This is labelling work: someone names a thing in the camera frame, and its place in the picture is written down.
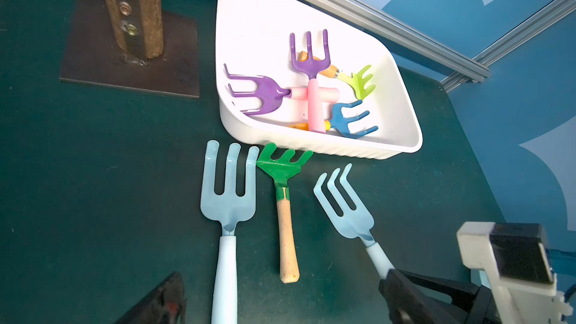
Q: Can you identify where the purple fork pink handle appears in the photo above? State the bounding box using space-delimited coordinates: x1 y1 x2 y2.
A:
289 29 331 134

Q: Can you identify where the right diagonal aluminium frame bar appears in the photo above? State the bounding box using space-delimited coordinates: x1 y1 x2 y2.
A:
441 0 575 92

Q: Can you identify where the white plastic storage box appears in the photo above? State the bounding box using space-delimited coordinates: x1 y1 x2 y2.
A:
215 0 423 159

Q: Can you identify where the light blue hand fork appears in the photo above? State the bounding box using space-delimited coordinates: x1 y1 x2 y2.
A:
313 163 395 280
200 139 260 323

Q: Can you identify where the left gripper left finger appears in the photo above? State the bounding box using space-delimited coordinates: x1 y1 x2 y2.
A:
116 271 187 323

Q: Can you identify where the lime green rake wooden handle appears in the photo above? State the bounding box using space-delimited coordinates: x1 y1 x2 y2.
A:
319 64 376 100

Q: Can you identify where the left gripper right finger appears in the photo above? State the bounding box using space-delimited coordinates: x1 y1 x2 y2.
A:
379 269 502 323

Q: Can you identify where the dark square tree base plate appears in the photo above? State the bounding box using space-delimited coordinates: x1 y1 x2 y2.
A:
59 0 200 99

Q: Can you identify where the horizontal aluminium frame bar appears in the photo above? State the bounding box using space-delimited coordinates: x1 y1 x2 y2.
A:
304 0 491 82

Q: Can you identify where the blue rake orange handle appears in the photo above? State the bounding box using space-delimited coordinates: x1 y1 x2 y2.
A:
287 100 380 140

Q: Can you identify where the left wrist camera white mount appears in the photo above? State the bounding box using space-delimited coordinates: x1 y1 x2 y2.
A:
457 221 575 323

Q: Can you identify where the purple rake pink handle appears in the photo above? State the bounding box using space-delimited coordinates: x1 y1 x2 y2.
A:
222 62 341 117

